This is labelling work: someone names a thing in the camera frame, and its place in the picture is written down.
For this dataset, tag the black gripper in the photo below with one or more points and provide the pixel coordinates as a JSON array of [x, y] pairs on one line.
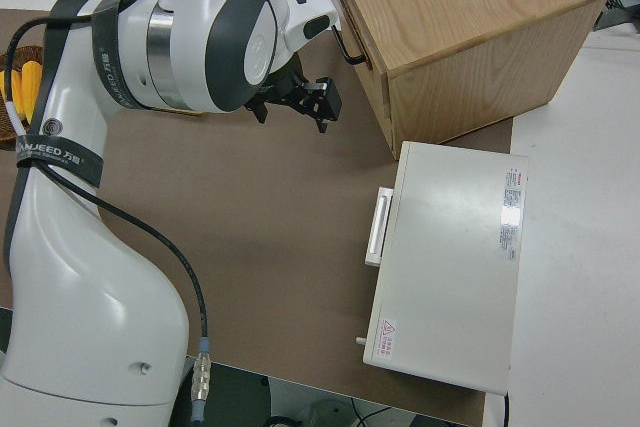
[[287, 84]]

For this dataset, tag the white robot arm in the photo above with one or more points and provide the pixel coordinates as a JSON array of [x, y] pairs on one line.
[[75, 297]]

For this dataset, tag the brown table mat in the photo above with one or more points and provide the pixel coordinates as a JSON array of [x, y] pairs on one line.
[[250, 197]]

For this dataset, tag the light wooden cabinet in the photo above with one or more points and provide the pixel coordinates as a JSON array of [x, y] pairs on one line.
[[475, 7]]

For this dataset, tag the white toaster oven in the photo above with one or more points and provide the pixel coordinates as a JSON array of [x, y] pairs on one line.
[[450, 257]]

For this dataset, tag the yellow corn cob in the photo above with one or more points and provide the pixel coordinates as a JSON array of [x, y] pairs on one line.
[[10, 89], [29, 82]]

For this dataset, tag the brown wicker basket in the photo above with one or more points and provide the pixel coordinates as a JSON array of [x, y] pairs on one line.
[[10, 124]]

